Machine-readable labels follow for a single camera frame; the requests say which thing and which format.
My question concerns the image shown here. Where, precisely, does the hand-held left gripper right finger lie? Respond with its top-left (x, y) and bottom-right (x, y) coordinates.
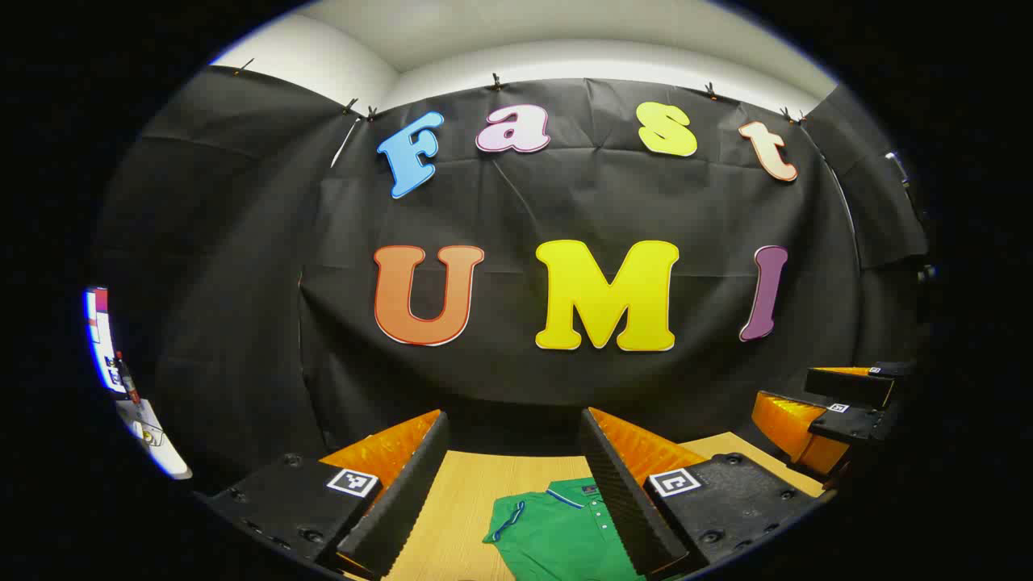
top-left (579, 407), bottom-right (818, 578)

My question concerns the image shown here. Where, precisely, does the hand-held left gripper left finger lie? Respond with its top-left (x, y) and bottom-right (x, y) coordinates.
top-left (198, 409), bottom-right (450, 579)

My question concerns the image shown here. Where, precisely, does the green T-shirt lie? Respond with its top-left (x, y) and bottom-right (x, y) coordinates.
top-left (483, 477), bottom-right (646, 581)

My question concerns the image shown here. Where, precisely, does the white side table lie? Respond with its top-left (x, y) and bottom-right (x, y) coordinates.
top-left (115, 395), bottom-right (193, 481)

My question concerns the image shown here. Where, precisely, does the black backdrop cloth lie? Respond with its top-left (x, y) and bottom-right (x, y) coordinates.
top-left (93, 65), bottom-right (929, 493)

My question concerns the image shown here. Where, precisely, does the computer monitor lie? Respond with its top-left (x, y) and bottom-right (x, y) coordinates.
top-left (85, 286), bottom-right (130, 396)

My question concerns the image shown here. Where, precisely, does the row of black cloth clips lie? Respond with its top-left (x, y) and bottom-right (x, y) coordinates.
top-left (234, 56), bottom-right (808, 126)

